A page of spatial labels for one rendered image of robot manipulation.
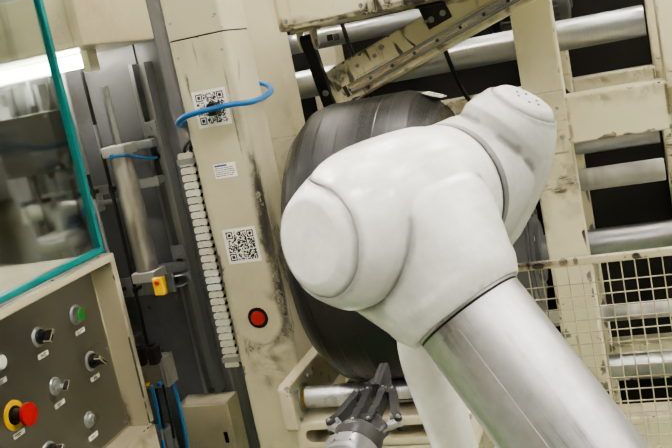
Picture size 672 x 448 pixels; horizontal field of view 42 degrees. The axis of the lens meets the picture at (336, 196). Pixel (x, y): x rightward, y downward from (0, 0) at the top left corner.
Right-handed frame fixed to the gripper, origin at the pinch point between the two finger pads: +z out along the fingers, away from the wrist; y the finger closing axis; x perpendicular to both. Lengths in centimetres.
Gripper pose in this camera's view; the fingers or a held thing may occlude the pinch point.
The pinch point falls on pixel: (381, 380)
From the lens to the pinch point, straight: 152.0
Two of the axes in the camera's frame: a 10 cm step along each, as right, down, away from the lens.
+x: 2.3, 9.3, 2.9
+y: -9.4, 1.4, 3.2
